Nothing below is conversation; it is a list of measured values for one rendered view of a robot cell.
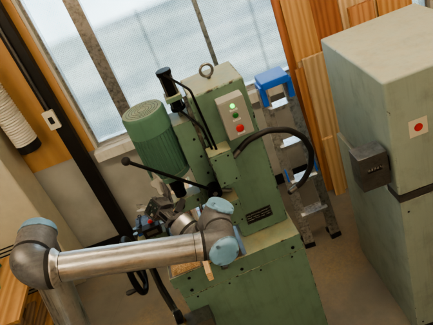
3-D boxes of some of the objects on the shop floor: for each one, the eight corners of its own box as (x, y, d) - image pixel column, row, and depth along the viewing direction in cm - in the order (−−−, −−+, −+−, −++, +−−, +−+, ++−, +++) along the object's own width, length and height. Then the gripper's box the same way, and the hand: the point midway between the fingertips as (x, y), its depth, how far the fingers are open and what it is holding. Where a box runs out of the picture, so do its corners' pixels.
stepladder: (298, 237, 305) (245, 78, 255) (333, 223, 305) (286, 62, 255) (306, 251, 291) (252, 85, 241) (343, 236, 291) (295, 68, 241)
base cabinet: (213, 320, 270) (169, 236, 234) (301, 282, 271) (272, 193, 235) (231, 387, 232) (182, 299, 195) (334, 343, 233) (305, 247, 196)
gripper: (181, 201, 148) (142, 167, 156) (157, 247, 155) (121, 212, 163) (196, 198, 155) (158, 166, 163) (173, 242, 162) (137, 209, 170)
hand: (144, 188), depth 166 cm, fingers open, 14 cm apart
